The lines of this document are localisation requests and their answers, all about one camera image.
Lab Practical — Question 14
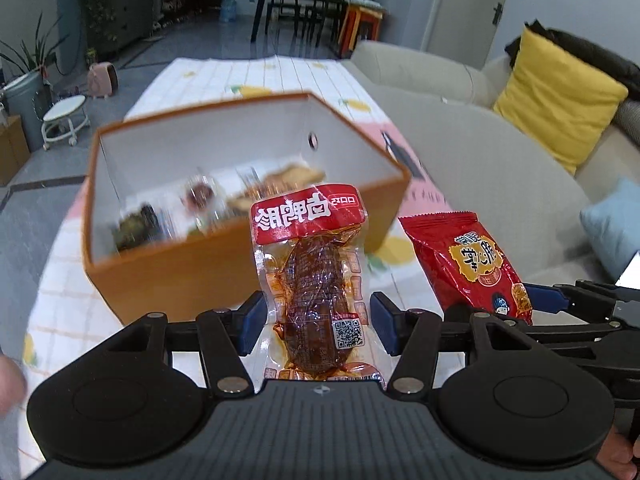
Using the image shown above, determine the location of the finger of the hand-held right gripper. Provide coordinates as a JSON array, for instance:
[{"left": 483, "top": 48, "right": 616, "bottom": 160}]
[
  {"left": 522, "top": 285, "right": 622, "bottom": 324},
  {"left": 552, "top": 279, "right": 640, "bottom": 307}
]

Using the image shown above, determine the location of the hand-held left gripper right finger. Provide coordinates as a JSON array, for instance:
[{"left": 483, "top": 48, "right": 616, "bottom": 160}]
[{"left": 369, "top": 290, "right": 529, "bottom": 395}]

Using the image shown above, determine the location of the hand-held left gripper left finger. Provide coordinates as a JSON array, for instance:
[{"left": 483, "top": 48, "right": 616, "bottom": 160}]
[{"left": 107, "top": 290, "right": 269, "bottom": 395}]

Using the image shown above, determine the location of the red packet of braised meat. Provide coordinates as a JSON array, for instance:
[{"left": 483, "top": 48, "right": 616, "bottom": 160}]
[{"left": 249, "top": 182, "right": 389, "bottom": 392}]

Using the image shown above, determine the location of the orange cardboard box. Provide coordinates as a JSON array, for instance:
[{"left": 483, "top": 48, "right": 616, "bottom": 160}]
[{"left": 81, "top": 90, "right": 412, "bottom": 325}]

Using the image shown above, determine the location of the red cartoon snack packet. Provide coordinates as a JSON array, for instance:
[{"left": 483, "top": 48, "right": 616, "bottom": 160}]
[{"left": 397, "top": 211, "right": 534, "bottom": 326}]

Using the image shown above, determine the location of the clear bag of peanuts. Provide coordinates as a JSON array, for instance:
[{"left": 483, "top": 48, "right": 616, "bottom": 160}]
[{"left": 224, "top": 162, "right": 326, "bottom": 211}]

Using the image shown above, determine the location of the black snack packet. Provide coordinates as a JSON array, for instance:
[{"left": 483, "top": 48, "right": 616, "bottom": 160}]
[{"left": 112, "top": 202, "right": 164, "bottom": 254}]

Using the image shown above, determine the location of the person's right hand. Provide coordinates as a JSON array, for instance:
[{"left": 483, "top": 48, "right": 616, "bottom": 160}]
[{"left": 597, "top": 429, "right": 640, "bottom": 480}]

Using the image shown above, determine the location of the person's left hand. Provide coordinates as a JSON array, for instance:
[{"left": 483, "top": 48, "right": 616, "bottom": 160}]
[{"left": 0, "top": 354, "right": 29, "bottom": 417}]

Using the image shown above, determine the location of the smartphone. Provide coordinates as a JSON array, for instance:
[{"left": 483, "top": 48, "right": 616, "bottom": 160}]
[{"left": 613, "top": 252, "right": 640, "bottom": 290}]

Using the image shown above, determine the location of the light blue pillow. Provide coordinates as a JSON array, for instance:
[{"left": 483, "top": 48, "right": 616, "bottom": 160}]
[{"left": 579, "top": 177, "right": 640, "bottom": 284}]

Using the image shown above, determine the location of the beige sofa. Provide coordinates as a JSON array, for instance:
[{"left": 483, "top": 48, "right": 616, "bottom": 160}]
[{"left": 349, "top": 39, "right": 640, "bottom": 292}]

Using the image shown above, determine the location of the striped pillow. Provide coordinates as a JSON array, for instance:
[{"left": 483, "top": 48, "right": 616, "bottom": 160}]
[{"left": 612, "top": 99, "right": 640, "bottom": 134}]

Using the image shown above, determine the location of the yellow pillow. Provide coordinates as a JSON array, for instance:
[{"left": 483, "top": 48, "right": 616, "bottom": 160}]
[{"left": 492, "top": 27, "right": 630, "bottom": 176}]

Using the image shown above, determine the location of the checked printed tablecloth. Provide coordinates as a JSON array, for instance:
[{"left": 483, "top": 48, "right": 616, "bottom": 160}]
[{"left": 20, "top": 54, "right": 452, "bottom": 397}]

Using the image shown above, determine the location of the dark blanket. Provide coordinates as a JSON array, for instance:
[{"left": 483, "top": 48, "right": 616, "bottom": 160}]
[{"left": 504, "top": 18, "right": 640, "bottom": 81}]

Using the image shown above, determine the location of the white rolling stool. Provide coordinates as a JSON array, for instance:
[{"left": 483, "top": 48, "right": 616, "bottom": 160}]
[{"left": 41, "top": 94, "right": 91, "bottom": 151}]

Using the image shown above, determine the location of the pink small heater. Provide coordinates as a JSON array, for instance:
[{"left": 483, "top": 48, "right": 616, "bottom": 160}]
[{"left": 87, "top": 61, "right": 120, "bottom": 99}]

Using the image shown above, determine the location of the brown cardboard box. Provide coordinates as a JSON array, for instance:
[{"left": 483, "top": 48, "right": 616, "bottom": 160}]
[{"left": 0, "top": 114, "right": 31, "bottom": 186}]

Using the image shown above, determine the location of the orange stool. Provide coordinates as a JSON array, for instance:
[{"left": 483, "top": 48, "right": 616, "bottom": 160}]
[{"left": 339, "top": 3, "right": 384, "bottom": 59}]

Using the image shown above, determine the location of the white door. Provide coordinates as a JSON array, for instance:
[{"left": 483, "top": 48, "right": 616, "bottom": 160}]
[{"left": 424, "top": 0, "right": 516, "bottom": 69}]

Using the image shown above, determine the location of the black dining chair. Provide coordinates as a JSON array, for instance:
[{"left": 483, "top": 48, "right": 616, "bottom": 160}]
[
  {"left": 266, "top": 1, "right": 309, "bottom": 46},
  {"left": 300, "top": 0, "right": 351, "bottom": 54}
]

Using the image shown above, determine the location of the grey plant pot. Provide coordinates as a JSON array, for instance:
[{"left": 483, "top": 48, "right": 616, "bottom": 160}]
[{"left": 2, "top": 70, "right": 51, "bottom": 151}]

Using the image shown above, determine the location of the dark cabinet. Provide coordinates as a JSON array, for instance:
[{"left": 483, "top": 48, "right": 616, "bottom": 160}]
[{"left": 107, "top": 0, "right": 156, "bottom": 49}]

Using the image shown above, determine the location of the long-leaved green plant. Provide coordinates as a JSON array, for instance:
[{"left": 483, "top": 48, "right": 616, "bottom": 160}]
[{"left": 0, "top": 14, "right": 69, "bottom": 81}]

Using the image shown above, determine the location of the climbing green plant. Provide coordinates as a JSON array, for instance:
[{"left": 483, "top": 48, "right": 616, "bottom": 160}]
[{"left": 72, "top": 0, "right": 126, "bottom": 51}]

